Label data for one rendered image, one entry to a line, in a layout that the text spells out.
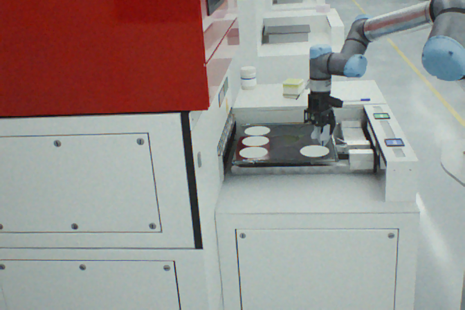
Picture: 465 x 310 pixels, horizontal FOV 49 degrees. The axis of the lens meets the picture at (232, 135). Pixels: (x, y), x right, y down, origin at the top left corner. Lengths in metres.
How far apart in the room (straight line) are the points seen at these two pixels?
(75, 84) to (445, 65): 0.93
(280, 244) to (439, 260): 1.40
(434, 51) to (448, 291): 1.56
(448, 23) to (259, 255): 0.89
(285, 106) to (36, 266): 1.11
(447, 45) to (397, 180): 0.47
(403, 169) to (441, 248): 1.42
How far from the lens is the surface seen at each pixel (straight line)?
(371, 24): 1.70
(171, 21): 1.25
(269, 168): 1.85
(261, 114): 2.13
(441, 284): 2.76
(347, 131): 2.07
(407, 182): 1.67
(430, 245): 3.04
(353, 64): 1.68
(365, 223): 1.65
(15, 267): 1.70
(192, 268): 1.51
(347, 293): 1.79
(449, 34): 1.41
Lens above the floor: 1.62
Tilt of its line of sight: 21 degrees down
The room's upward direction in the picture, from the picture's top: 4 degrees counter-clockwise
